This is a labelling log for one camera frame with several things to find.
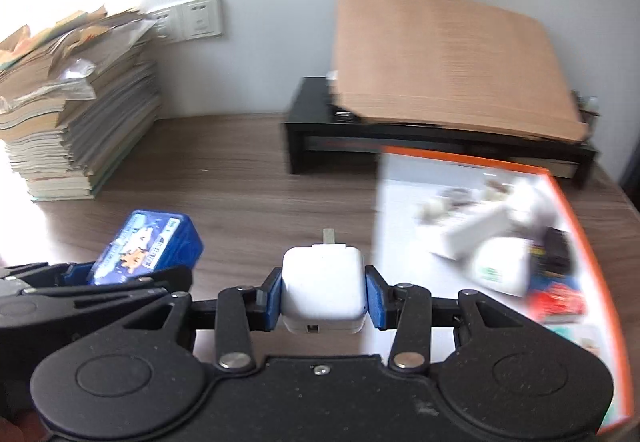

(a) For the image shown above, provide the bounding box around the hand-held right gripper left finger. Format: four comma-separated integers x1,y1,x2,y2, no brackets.
122,266,284,370

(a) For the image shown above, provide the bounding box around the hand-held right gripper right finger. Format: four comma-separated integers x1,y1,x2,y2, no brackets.
364,265,532,370

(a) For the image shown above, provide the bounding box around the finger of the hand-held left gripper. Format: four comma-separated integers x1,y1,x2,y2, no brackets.
20,266,194,312
0,262,97,295

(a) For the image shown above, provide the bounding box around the small blue box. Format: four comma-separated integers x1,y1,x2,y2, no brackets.
87,209,205,287

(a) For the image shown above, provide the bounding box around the white charger adapter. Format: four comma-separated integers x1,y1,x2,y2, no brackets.
281,227,367,336

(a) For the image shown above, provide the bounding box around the orange cardboard box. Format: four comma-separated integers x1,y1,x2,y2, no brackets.
372,145,634,436

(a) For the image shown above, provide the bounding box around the white labelled box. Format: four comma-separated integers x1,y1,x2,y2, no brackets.
439,207,512,259

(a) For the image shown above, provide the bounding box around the white pill bottle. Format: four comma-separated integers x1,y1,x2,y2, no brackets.
469,236,532,299

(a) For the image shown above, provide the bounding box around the white plug-in device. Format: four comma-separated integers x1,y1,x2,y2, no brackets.
504,177,554,236

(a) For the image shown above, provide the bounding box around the red playing card box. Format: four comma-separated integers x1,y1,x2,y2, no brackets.
528,284,587,323

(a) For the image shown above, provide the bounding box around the small black object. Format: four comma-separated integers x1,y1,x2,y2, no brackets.
542,227,572,273

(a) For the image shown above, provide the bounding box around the teal bandage box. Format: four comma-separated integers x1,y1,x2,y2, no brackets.
542,321,609,359

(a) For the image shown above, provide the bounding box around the stack of books and papers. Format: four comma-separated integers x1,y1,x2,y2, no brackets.
0,5,162,202

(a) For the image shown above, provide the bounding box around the black monitor stand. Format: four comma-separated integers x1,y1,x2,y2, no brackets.
284,76,600,189

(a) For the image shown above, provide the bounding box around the clear plastic bag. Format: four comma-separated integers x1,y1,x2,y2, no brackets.
49,56,99,102

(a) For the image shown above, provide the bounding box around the light wooden board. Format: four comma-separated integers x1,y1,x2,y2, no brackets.
330,0,591,144

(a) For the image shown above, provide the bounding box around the black mesh pen holder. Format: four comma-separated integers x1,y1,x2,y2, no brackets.
574,91,602,144

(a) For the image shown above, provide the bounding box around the white wall socket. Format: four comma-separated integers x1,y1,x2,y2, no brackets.
179,0,222,40
148,5,182,44

